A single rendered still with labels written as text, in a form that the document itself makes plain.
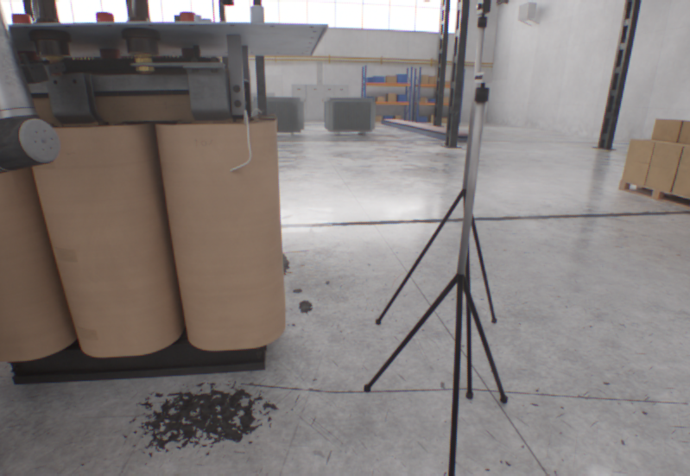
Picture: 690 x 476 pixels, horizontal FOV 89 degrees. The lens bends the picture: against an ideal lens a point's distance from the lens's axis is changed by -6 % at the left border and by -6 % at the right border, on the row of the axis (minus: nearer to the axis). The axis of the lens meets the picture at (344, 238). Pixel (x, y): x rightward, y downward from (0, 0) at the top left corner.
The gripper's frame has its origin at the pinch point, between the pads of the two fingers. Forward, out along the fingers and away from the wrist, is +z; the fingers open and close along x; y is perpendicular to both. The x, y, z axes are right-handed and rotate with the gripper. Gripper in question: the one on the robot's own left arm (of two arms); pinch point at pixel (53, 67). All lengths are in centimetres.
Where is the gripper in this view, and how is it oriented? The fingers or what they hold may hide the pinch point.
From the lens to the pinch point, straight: 149.0
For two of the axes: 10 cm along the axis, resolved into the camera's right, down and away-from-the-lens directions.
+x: -9.8, -0.8, 1.9
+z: 2.0, -5.2, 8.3
